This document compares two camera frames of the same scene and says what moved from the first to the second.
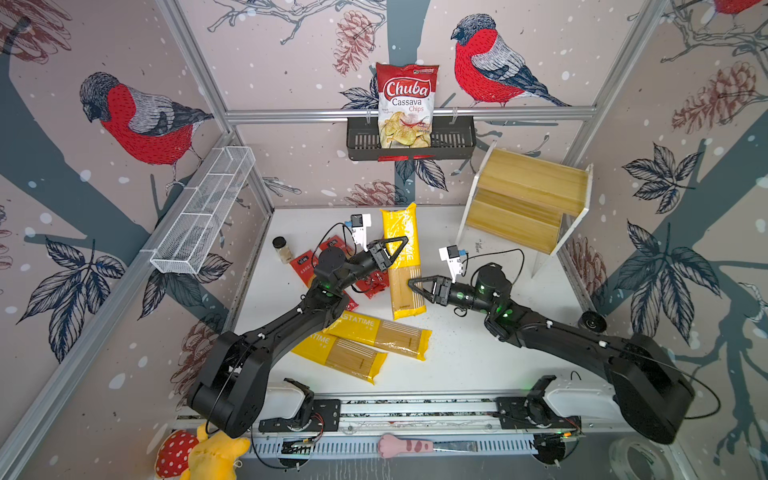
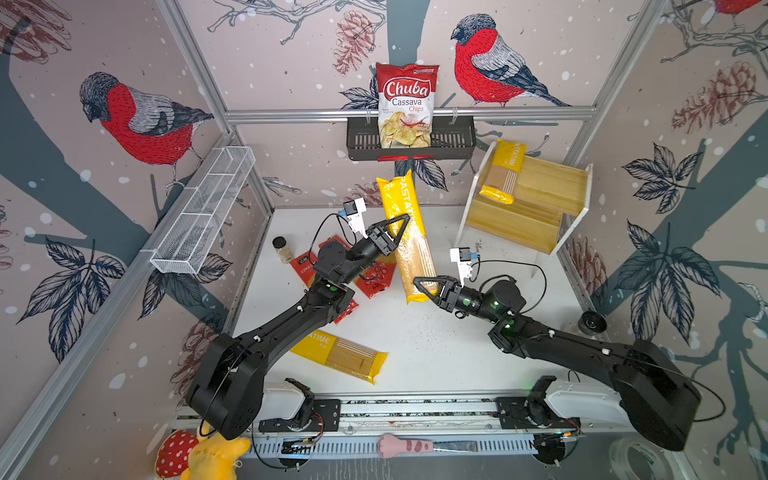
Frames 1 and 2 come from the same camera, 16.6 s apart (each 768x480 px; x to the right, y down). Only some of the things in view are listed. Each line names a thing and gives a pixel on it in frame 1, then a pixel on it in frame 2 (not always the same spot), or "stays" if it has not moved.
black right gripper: [447, 287] stays
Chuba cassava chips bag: [405, 101] stays
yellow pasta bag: [363, 330] to [413, 257]
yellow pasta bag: [332, 351] stays
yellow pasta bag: [402, 222] to [501, 176]
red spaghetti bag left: [305, 266] stays
